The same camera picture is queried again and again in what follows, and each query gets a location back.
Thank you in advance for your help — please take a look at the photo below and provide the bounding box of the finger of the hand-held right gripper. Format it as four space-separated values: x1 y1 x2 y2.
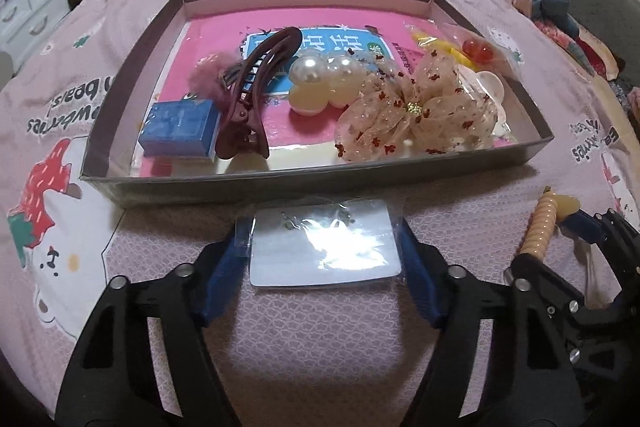
564 209 640 268
505 254 621 318

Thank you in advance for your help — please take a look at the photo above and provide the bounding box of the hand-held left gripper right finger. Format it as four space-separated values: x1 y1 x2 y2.
398 223 586 427

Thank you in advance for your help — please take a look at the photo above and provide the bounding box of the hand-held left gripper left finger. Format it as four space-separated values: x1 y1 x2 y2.
56 227 253 427

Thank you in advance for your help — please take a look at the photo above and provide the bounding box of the beige spiral hair clip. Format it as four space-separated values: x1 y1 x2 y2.
517 188 582 260

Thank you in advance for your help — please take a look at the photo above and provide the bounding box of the earring card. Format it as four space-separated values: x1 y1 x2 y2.
235 199 408 289

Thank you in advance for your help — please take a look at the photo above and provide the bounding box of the beige dotted bow hair clip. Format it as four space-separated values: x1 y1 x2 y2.
334 49 498 160

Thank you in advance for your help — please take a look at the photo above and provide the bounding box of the dark red hair clip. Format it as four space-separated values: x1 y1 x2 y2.
216 27 304 160

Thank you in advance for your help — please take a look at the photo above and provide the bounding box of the shallow cardboard box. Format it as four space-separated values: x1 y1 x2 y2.
80 0 555 208

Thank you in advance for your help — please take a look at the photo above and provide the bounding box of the pink fluffy hair tie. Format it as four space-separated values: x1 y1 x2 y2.
189 52 246 100

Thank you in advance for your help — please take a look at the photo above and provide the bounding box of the pearl hair clip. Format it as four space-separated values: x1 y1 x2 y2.
287 48 371 116

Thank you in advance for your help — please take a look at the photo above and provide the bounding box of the packet of red hair ties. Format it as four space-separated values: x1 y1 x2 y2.
404 22 523 80

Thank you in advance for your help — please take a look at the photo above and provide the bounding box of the pink strawberry printed blanket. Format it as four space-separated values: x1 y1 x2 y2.
0 0 640 427

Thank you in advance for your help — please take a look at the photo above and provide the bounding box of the small blue box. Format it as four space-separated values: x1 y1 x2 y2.
139 99 221 159

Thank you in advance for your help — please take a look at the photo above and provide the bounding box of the clear hair claw clip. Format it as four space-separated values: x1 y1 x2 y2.
470 69 512 142

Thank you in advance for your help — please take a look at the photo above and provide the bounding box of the pink book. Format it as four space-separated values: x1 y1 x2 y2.
132 7 521 178

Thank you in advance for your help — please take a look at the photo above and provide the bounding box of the white drawer cabinet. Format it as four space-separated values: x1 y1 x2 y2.
0 0 71 72

